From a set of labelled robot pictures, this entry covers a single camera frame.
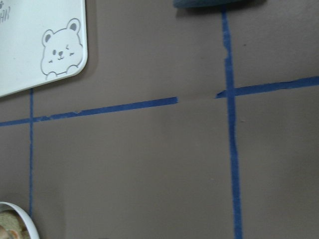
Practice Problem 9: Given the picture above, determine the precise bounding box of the grey folded cloth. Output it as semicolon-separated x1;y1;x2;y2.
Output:
172;0;267;8

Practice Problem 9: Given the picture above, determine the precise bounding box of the bread slice in bowl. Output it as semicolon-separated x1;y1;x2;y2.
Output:
0;210;30;239

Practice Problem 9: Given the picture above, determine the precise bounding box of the white bowl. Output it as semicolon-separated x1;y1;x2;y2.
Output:
0;202;39;239

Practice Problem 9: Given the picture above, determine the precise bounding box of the white bear tray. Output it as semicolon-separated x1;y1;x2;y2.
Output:
0;0;88;97

